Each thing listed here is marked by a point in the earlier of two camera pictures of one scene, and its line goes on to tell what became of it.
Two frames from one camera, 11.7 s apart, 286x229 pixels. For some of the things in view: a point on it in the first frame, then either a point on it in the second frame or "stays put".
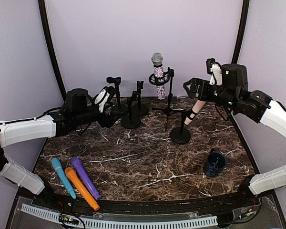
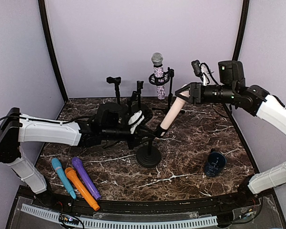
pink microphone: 197,107 → 174,111
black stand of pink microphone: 180,135 → 149,156
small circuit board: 67,219 stays put
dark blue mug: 217,162 stays put
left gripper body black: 104,121 → 132,143
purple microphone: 77,162 stays put
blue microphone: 57,164 stays put
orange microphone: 72,172 stays put
